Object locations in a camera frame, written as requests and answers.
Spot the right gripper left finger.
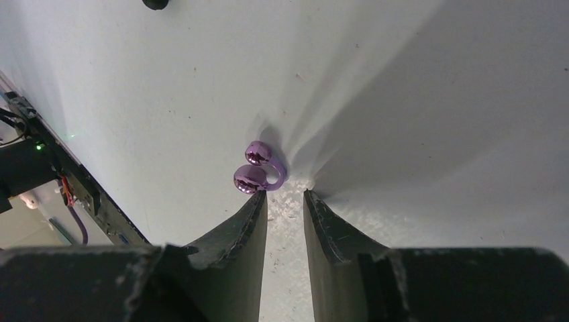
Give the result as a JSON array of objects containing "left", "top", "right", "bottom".
[{"left": 1, "top": 192, "right": 268, "bottom": 321}]

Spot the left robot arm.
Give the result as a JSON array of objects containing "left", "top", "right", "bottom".
[{"left": 1, "top": 140, "right": 58, "bottom": 213}]

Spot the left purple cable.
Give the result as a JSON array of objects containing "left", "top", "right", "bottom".
[{"left": 58, "top": 180, "right": 89, "bottom": 246}]

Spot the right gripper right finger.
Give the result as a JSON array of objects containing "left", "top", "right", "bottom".
[{"left": 303, "top": 190, "right": 568, "bottom": 321}]

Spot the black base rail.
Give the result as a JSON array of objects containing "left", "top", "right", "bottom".
[{"left": 1, "top": 91, "right": 148, "bottom": 245}]

